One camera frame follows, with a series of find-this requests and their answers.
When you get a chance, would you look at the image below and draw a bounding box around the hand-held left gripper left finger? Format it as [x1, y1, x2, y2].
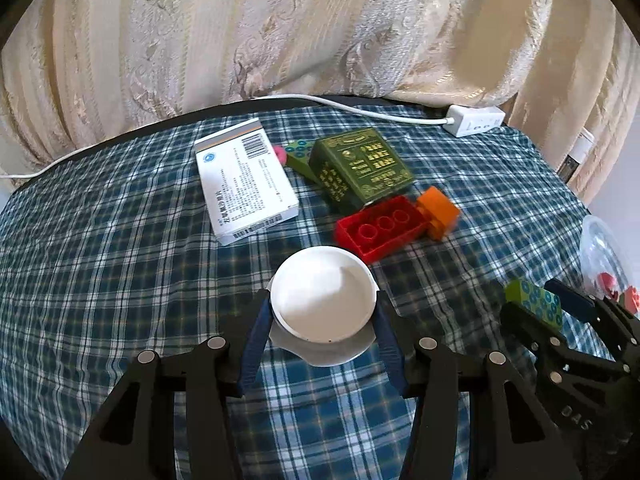
[62, 287, 273, 480]

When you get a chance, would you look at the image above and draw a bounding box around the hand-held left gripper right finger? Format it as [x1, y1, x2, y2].
[372, 292, 583, 480]

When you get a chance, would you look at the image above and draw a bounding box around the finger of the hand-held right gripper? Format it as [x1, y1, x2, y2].
[544, 278, 640, 361]
[500, 304, 617, 387]

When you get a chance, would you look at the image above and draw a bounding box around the green block with blue circles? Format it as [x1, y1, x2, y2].
[282, 138, 321, 183]
[504, 279, 563, 333]

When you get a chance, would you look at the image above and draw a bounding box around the clear plastic bowl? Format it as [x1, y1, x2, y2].
[580, 215, 640, 311]

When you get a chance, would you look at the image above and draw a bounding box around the red building block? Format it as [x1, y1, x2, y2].
[335, 195, 432, 264]

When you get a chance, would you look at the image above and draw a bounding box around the orange building block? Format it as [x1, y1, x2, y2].
[416, 186, 461, 241]

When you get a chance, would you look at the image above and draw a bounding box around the white medicine box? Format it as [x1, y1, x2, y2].
[194, 118, 300, 247]

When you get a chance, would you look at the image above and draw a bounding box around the dark green box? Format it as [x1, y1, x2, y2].
[308, 127, 416, 214]

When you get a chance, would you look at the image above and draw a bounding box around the blue plaid tablecloth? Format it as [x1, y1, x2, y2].
[0, 105, 621, 480]

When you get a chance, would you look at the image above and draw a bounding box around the white power strip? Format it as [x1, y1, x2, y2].
[444, 105, 506, 137]

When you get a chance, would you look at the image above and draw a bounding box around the cream patterned curtain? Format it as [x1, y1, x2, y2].
[0, 0, 558, 181]
[500, 10, 640, 206]

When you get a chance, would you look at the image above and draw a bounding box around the white power cable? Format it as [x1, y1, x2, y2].
[0, 93, 453, 181]

